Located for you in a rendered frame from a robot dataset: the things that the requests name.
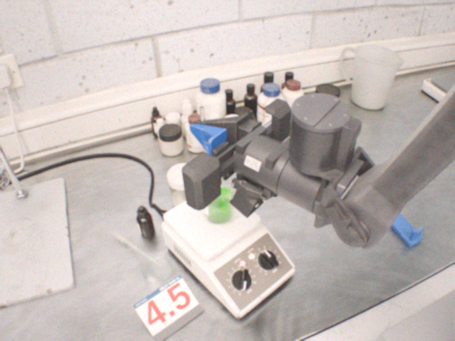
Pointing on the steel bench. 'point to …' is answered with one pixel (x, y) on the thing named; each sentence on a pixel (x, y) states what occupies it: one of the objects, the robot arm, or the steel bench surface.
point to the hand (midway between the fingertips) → (210, 134)
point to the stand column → (13, 176)
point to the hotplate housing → (170, 239)
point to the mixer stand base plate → (34, 243)
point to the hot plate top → (199, 233)
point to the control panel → (258, 276)
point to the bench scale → (439, 86)
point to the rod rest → (407, 231)
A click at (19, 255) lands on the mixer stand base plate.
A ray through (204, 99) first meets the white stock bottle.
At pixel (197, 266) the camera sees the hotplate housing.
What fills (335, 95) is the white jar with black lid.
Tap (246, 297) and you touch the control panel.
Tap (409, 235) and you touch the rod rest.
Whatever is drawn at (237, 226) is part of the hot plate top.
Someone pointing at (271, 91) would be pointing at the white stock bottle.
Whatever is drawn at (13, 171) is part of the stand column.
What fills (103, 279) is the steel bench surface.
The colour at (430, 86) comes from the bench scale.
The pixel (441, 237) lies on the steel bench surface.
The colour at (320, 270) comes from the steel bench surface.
